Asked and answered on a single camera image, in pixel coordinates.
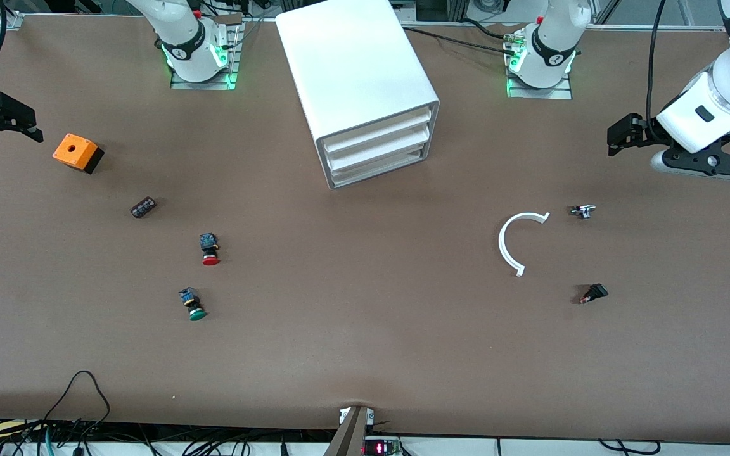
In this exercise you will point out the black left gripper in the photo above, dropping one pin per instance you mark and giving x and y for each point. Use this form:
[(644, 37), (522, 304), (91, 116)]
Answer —
[(642, 133)]

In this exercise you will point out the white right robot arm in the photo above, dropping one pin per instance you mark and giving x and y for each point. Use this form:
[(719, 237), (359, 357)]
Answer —
[(187, 38)]

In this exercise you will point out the green push button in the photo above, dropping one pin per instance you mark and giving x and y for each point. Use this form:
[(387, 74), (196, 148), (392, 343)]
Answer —
[(195, 310)]

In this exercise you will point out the black rocker switch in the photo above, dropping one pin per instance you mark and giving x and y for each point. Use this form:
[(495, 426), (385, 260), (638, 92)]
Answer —
[(596, 292)]

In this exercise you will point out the wooden camera post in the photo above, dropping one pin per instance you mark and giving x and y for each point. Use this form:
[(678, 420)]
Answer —
[(349, 437)]

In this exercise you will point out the black left camera bracket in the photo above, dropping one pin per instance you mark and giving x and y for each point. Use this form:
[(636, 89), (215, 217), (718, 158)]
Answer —
[(720, 166)]

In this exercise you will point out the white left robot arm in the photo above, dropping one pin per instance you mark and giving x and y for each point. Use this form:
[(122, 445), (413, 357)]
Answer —
[(552, 38)]

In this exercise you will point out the red digit display module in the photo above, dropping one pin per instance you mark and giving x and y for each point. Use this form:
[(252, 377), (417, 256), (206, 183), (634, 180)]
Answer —
[(381, 448)]

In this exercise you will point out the orange button enclosure box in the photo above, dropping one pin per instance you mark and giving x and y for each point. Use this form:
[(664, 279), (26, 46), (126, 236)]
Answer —
[(73, 151)]

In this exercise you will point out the white curved plastic arc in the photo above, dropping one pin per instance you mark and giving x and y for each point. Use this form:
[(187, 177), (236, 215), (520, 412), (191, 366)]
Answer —
[(502, 244)]

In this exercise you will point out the small silver toggle switch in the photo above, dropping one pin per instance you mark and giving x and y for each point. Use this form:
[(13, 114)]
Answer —
[(583, 211)]

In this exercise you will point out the white post clamp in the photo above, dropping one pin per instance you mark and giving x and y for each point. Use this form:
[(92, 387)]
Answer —
[(342, 415)]

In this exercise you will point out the red push button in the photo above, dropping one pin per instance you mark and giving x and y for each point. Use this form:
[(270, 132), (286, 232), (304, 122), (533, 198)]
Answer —
[(210, 256)]

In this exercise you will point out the small black cylindrical component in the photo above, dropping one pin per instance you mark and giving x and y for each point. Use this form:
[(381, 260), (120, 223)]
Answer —
[(143, 208)]

